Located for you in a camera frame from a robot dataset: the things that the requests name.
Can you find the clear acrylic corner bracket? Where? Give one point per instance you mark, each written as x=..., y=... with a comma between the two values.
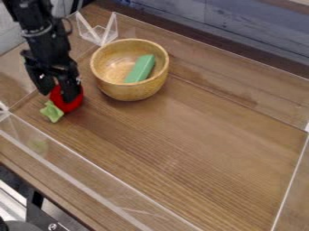
x=98, y=34

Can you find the red plush strawberry toy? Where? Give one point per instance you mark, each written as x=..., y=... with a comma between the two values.
x=57, y=107

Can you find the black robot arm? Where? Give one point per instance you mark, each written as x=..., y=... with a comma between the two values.
x=30, y=8

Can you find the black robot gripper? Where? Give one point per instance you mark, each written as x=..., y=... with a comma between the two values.
x=47, y=57

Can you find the light wooden bowl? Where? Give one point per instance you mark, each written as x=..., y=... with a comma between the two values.
x=112, y=63

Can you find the black table frame bracket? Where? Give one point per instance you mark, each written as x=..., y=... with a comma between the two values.
x=37, y=216

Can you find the green rectangular block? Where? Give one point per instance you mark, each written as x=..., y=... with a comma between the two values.
x=141, y=69

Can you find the clear acrylic tray wall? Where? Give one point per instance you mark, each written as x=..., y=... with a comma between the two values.
x=201, y=158

